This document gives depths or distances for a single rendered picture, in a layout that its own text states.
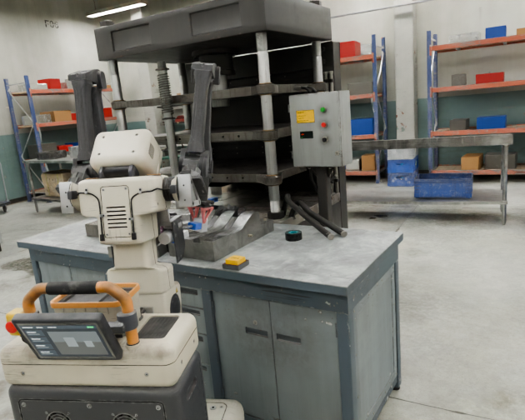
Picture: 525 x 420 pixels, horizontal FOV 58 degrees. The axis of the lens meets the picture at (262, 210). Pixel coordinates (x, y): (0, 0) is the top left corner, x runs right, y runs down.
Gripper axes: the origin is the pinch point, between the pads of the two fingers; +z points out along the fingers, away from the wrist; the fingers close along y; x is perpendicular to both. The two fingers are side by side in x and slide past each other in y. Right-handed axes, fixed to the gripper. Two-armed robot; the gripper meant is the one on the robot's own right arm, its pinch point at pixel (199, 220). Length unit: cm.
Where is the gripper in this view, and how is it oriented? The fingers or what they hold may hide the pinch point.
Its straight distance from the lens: 203.8
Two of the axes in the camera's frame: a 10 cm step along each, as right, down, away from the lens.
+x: -5.2, 0.9, -8.5
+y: -8.5, -1.7, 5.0
